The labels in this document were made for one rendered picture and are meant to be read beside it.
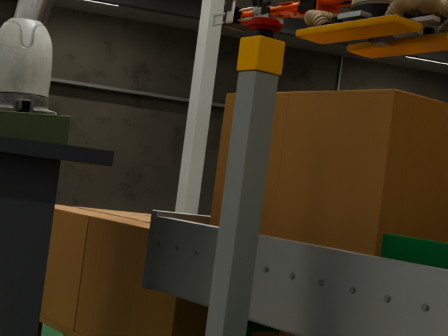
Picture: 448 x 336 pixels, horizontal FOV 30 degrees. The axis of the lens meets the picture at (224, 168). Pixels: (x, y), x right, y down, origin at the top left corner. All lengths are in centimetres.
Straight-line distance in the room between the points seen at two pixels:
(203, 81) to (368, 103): 420
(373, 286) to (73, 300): 155
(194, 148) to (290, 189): 399
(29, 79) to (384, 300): 119
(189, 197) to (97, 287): 323
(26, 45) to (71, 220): 87
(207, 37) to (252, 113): 443
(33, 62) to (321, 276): 105
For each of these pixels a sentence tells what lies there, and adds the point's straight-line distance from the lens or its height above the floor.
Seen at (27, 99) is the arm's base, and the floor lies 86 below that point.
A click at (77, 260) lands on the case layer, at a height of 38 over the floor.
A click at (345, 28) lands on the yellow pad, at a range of 208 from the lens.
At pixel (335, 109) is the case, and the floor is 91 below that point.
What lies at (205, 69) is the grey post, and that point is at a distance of 605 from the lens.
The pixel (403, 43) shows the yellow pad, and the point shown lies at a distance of 220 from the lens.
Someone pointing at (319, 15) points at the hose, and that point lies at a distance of 221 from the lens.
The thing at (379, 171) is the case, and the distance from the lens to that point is 183.
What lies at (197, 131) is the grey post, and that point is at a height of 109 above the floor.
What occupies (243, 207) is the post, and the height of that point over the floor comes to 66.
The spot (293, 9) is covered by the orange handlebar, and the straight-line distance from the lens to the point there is 243.
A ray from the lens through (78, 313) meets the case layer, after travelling 293.
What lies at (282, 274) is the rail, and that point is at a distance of 181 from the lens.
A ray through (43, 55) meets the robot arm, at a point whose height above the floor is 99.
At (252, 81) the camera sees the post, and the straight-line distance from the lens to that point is 167.
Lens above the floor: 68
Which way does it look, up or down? 2 degrees up
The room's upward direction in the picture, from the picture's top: 7 degrees clockwise
